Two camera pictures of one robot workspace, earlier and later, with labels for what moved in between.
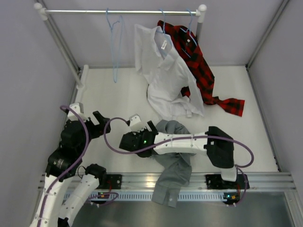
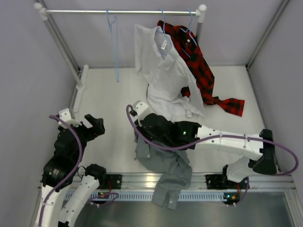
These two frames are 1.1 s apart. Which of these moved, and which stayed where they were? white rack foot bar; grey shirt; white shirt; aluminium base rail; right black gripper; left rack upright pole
Moved: grey shirt; right black gripper
Stayed: white shirt; aluminium base rail; white rack foot bar; left rack upright pole
